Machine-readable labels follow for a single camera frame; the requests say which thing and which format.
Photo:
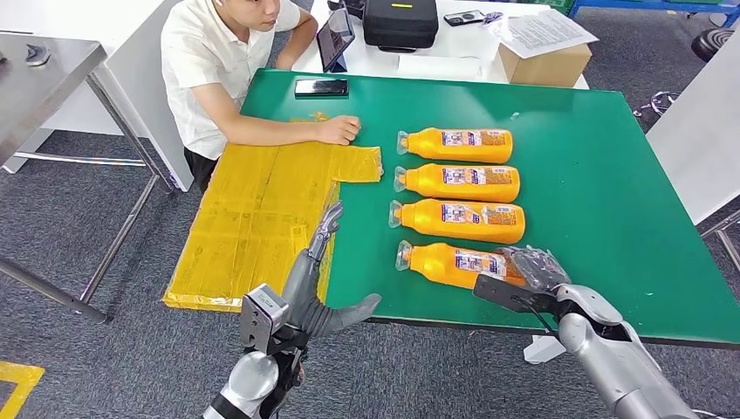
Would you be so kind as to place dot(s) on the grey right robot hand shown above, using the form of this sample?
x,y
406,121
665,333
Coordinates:
x,y
535,269

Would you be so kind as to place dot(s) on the person's right hand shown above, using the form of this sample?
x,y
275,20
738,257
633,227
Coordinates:
x,y
341,130

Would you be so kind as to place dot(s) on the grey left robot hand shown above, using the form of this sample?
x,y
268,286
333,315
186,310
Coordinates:
x,y
300,289

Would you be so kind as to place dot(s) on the orange detergent bottle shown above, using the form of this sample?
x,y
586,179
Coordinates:
x,y
457,222
457,147
457,185
439,266

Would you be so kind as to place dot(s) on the person's right forearm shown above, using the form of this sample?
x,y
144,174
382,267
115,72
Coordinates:
x,y
272,133

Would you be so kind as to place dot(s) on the person's left forearm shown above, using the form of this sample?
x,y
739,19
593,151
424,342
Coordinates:
x,y
298,49

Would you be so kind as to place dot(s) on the black smartphone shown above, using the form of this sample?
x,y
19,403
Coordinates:
x,y
321,87

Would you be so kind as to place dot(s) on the white table foot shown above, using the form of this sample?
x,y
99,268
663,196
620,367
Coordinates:
x,y
543,350

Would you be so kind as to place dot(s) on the yellow taped cardboard sheet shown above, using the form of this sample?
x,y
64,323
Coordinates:
x,y
248,220

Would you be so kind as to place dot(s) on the black tablet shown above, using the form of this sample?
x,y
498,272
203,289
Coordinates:
x,y
334,37

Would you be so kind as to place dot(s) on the black carrying case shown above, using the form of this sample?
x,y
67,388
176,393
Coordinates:
x,y
399,26

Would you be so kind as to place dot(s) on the person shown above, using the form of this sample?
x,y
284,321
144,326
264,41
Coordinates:
x,y
208,58

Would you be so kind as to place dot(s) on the small purple item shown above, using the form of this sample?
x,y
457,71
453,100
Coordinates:
x,y
493,17

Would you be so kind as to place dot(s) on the brown cardboard box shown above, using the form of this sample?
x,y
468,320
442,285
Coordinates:
x,y
546,66

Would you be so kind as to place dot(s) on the white side table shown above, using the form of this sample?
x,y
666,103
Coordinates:
x,y
699,133

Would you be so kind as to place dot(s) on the printed paper sheet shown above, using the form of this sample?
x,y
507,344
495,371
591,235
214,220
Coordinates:
x,y
543,32

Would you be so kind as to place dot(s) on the black round stool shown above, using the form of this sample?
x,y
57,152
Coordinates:
x,y
711,43

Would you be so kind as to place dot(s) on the yellow floor marking tape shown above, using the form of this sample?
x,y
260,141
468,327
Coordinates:
x,y
20,376

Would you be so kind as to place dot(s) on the steel table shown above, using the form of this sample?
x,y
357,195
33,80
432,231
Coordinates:
x,y
34,87

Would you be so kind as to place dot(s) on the grey metal part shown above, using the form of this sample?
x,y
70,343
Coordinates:
x,y
36,55

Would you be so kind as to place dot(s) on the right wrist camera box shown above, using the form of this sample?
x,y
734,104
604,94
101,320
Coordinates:
x,y
503,292

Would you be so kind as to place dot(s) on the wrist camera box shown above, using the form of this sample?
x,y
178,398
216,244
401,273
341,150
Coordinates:
x,y
503,292
263,315

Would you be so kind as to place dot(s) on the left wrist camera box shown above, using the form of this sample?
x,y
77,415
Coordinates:
x,y
263,315

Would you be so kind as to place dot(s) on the blue metal rack frame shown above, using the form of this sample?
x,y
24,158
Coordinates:
x,y
636,4

